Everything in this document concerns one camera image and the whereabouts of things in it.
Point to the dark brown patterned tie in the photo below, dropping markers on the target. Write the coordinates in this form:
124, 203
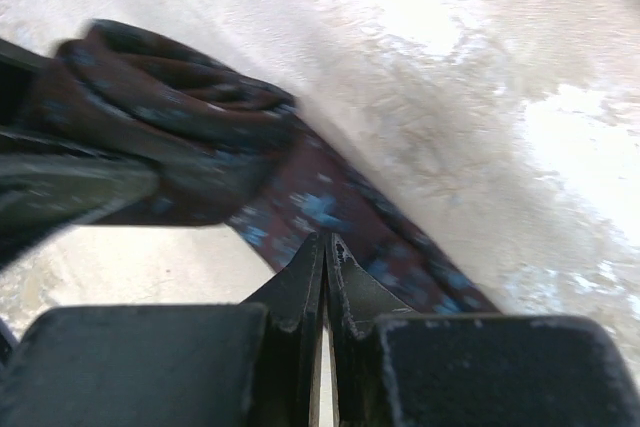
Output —
231, 149

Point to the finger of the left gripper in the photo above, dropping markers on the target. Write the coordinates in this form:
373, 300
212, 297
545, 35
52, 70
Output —
48, 184
19, 69

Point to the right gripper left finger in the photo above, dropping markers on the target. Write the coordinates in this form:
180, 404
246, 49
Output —
246, 364

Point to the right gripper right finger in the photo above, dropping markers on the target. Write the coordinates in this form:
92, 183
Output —
396, 367

